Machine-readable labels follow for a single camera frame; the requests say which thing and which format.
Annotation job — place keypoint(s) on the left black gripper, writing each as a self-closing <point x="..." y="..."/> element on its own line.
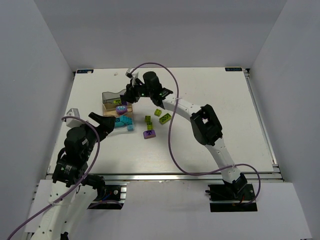
<point x="94" y="128"/>

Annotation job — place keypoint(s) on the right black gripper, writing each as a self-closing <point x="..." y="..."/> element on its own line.
<point x="133" y="92"/>

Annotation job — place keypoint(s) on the green tall lego brick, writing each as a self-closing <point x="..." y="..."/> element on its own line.
<point x="117" y="102"/>

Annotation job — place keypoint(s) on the purple round printed lego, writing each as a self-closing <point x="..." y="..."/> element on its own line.
<point x="121" y="109"/>

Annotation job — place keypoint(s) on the teal lego plate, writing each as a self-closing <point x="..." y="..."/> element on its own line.
<point x="126" y="120"/>

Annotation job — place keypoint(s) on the teal small lego cube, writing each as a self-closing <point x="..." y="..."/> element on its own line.
<point x="130" y="127"/>

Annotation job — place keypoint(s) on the purple sloped lego brick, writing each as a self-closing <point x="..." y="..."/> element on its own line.
<point x="149" y="134"/>

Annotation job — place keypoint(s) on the teal round printed lego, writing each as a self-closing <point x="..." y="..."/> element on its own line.
<point x="118" y="123"/>

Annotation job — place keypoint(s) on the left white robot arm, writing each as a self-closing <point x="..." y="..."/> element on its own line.
<point x="73" y="188"/>

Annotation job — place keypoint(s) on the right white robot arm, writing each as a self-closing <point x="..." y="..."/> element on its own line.
<point x="206" y="127"/>

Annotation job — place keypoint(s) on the amber plastic bin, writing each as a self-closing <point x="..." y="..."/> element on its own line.
<point x="109" y="109"/>

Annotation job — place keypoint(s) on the grey smoked plastic bin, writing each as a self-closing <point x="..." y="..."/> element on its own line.
<point x="109" y="97"/>

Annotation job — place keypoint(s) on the clear plastic bin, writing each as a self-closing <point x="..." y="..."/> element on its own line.
<point x="122" y="130"/>

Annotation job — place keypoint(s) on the green lego brick upper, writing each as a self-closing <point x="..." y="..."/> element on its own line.
<point x="147" y="118"/>

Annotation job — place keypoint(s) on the green small lego brick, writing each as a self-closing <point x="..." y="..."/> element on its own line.
<point x="158" y="112"/>

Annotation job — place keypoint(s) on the green lego brick lower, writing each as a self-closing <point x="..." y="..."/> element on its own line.
<point x="149" y="126"/>

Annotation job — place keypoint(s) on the green large lego brick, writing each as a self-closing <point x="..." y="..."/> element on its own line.
<point x="165" y="118"/>

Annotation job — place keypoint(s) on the left blue table sticker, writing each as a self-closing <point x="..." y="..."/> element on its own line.
<point x="84" y="71"/>

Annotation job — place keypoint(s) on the blue table sticker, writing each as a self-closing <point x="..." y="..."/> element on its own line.
<point x="84" y="71"/>
<point x="233" y="69"/>

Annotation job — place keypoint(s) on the right blue table sticker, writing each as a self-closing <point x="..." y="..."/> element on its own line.
<point x="233" y="69"/>

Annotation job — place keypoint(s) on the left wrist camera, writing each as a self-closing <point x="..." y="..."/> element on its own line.
<point x="72" y="118"/>

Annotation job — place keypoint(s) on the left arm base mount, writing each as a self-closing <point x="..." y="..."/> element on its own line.
<point x="111" y="196"/>

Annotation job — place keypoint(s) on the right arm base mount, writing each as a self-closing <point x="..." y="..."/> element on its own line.
<point x="223" y="200"/>

